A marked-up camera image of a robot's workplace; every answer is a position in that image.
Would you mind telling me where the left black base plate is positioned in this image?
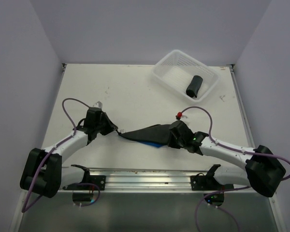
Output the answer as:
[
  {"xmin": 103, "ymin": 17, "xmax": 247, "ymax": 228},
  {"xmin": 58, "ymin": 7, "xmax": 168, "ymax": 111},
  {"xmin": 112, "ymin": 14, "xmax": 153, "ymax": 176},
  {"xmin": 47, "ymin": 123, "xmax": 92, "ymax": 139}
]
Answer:
[{"xmin": 63, "ymin": 175, "xmax": 106, "ymax": 191}]

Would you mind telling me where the white plastic mesh basket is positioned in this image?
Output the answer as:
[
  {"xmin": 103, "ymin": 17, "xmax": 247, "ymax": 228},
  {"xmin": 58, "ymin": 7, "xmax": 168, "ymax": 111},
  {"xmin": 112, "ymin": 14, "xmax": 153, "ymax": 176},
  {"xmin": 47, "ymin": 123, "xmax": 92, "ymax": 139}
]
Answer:
[{"xmin": 151, "ymin": 50, "xmax": 221, "ymax": 104}]

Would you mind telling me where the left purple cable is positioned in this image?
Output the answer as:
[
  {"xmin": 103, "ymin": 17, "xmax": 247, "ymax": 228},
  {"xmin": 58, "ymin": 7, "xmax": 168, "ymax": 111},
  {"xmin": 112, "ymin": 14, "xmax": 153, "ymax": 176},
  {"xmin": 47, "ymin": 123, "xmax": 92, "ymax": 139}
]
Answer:
[{"xmin": 21, "ymin": 98, "xmax": 101, "ymax": 213}]

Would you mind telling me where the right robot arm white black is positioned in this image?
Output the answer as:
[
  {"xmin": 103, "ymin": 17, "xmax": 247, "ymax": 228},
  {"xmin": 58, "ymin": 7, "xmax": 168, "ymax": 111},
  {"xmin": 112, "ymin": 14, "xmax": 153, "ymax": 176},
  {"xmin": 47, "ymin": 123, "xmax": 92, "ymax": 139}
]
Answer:
[{"xmin": 169, "ymin": 120, "xmax": 286, "ymax": 197}]

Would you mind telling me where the blue and black towel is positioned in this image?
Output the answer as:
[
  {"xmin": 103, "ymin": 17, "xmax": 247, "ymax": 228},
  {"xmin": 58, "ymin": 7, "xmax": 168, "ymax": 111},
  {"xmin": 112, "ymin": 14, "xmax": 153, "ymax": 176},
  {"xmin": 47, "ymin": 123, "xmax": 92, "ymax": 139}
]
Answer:
[{"xmin": 117, "ymin": 124, "xmax": 171, "ymax": 147}]

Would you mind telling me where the right wrist camera red cap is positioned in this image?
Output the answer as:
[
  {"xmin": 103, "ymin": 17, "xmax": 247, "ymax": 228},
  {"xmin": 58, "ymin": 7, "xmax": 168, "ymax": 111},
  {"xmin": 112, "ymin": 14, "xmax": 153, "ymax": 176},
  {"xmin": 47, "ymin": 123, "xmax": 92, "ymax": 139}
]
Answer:
[{"xmin": 175, "ymin": 112, "xmax": 189, "ymax": 121}]

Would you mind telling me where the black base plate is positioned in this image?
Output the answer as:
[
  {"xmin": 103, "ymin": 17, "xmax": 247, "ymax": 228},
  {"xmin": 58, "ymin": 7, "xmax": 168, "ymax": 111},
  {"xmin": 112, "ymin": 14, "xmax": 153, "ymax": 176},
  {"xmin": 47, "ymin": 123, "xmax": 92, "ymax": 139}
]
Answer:
[
  {"xmin": 190, "ymin": 174, "xmax": 234, "ymax": 191},
  {"xmin": 63, "ymin": 175, "xmax": 106, "ymax": 191}
]

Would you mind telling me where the aluminium mounting rail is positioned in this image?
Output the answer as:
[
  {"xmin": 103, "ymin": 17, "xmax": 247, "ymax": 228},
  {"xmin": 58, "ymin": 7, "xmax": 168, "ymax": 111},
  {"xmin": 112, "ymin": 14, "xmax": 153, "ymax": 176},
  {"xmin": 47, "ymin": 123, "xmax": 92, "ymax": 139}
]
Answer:
[{"xmin": 58, "ymin": 169, "xmax": 257, "ymax": 194}]

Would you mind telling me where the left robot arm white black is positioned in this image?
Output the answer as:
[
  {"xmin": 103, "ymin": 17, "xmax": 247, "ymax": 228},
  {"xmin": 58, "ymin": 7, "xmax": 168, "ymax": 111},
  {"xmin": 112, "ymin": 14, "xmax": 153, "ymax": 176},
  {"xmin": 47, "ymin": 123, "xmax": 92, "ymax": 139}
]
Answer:
[{"xmin": 20, "ymin": 107, "xmax": 118, "ymax": 198}]

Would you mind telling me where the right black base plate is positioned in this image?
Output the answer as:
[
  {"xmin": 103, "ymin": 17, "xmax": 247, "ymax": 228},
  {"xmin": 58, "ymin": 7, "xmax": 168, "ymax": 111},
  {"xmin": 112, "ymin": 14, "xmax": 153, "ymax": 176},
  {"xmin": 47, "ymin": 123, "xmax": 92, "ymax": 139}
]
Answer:
[{"xmin": 190, "ymin": 174, "xmax": 234, "ymax": 191}]

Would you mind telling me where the purple and black towel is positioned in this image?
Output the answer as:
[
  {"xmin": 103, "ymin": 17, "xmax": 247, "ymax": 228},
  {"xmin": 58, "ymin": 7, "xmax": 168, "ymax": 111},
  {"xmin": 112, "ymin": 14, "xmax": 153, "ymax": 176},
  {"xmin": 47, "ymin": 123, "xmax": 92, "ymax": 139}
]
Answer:
[{"xmin": 186, "ymin": 75, "xmax": 203, "ymax": 98}]

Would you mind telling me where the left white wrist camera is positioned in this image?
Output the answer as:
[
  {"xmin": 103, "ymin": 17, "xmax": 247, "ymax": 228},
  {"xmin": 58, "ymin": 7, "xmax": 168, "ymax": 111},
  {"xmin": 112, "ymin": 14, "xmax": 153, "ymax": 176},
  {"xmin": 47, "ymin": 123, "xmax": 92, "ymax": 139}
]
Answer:
[{"xmin": 92, "ymin": 101, "xmax": 103, "ymax": 109}]

